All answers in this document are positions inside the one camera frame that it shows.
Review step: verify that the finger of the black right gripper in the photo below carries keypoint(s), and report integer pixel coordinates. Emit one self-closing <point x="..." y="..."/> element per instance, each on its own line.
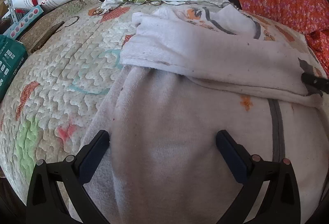
<point x="318" y="83"/>

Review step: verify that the pale pink printed shirt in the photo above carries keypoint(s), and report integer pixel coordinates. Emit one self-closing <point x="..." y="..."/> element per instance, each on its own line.
<point x="182" y="82"/>

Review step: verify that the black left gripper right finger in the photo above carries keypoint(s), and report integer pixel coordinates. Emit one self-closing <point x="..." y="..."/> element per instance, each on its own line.
<point x="281" y="203"/>

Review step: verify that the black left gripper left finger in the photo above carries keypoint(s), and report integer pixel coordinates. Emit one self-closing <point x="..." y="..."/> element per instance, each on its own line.
<point x="45" y="203"/>

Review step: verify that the dark smartphone with strap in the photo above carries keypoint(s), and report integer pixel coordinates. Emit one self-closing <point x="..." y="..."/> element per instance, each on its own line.
<point x="53" y="30"/>

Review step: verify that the red floral crumpled cloth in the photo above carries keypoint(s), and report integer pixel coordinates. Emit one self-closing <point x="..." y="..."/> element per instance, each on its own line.
<point x="318" y="41"/>

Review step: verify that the light blue paint set box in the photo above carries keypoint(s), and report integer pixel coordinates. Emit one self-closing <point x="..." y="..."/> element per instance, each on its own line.
<point x="16" y="29"/>

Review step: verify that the teal packaging box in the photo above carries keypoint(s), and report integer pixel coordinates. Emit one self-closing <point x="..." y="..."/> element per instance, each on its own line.
<point x="13" y="55"/>

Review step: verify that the quilted heart pattern bedspread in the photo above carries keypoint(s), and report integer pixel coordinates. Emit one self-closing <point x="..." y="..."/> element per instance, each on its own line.
<point x="55" y="95"/>

